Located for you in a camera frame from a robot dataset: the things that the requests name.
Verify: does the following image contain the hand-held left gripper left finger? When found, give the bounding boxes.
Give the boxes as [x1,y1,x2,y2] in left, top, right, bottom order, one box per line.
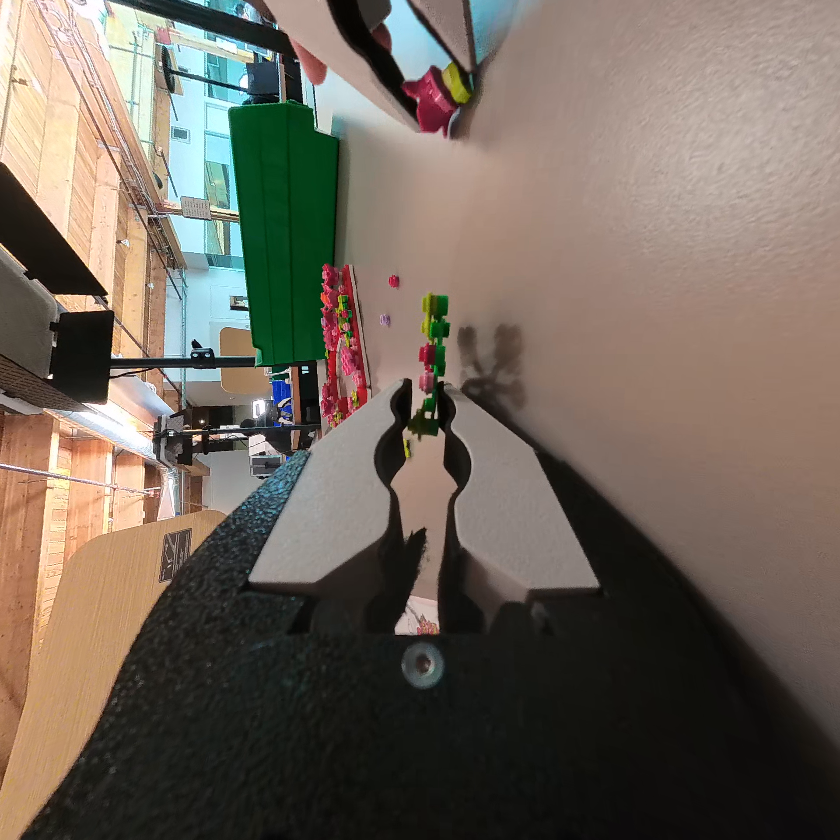
[248,377,429,634]

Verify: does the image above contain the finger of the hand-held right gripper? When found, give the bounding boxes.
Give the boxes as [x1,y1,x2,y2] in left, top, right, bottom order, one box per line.
[407,0,477,72]
[262,0,422,133]

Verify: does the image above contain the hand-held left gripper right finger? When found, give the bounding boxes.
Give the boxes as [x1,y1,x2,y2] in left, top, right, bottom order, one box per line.
[436,382,601,634]

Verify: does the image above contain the dark pink lego flower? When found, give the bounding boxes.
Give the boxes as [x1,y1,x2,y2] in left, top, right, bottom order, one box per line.
[402,62,473,139]

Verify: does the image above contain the green lego flower stem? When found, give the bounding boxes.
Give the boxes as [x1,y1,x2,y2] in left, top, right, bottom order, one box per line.
[406,292,452,460]

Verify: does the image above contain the lego instruction booklet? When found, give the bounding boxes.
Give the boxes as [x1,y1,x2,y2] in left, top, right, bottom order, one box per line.
[399,596,442,636]

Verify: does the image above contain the red tray of lego pieces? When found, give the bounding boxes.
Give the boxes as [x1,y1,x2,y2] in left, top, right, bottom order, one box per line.
[319,262,374,426]

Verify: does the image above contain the person's right hand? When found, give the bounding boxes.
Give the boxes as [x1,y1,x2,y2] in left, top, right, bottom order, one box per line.
[289,36,329,88]

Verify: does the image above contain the rounded wooden board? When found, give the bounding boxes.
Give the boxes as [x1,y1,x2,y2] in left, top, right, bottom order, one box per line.
[220,327,257,393]

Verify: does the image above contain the green plastic bin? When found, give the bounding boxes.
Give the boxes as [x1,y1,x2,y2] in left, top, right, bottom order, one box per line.
[227,101,341,367]

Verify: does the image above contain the black stand pole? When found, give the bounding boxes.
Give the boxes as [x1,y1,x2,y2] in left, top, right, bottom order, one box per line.
[108,348,258,371]

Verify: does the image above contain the thin ceiling metal rod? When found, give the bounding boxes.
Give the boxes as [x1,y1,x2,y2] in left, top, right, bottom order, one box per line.
[0,461,165,497]

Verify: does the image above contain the wooden tabletop with label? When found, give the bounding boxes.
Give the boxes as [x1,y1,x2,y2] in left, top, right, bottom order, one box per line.
[0,511,229,840]

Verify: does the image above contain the black box on pole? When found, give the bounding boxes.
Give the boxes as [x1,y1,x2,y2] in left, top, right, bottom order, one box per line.
[49,310,116,404]

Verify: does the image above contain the black flat panel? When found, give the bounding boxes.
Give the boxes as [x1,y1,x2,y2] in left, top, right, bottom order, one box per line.
[0,164,109,298]

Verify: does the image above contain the grey ceiling heater unit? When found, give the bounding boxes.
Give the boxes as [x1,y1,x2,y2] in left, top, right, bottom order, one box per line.
[0,246,93,416]

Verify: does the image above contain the black camera on stand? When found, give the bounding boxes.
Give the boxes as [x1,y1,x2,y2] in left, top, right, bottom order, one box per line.
[153,412,322,466]

